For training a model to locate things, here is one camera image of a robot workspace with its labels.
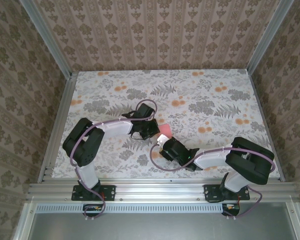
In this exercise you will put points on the pink square paper sheet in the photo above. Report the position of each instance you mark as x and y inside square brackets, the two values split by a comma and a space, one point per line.
[165, 130]

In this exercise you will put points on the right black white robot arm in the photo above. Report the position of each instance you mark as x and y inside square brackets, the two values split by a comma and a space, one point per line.
[250, 162]

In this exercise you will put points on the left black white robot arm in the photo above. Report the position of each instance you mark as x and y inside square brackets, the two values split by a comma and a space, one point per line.
[85, 147]

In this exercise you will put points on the grey sheet metal panel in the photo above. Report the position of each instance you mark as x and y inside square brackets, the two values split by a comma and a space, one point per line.
[160, 227]

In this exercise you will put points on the floral patterned table cover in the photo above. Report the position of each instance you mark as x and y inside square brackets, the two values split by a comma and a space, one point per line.
[140, 85]

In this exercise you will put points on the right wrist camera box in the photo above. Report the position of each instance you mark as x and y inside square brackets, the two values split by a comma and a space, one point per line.
[163, 138]

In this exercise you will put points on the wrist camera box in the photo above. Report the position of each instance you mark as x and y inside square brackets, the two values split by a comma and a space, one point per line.
[163, 138]
[145, 111]

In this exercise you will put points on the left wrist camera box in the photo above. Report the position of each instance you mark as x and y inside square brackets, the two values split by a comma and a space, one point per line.
[145, 111]

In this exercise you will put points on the aluminium mounting rail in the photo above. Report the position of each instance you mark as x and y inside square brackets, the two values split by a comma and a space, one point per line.
[160, 190]

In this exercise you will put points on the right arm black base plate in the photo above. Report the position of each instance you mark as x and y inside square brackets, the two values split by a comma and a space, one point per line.
[210, 192]

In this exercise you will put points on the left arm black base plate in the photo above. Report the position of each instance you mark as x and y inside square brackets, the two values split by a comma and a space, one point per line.
[110, 192]

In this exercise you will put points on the aluminium side rail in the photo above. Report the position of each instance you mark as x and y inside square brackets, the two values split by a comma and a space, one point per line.
[62, 117]

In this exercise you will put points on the aluminium frame post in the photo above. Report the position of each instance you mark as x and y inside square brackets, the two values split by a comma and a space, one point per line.
[267, 37]
[47, 40]

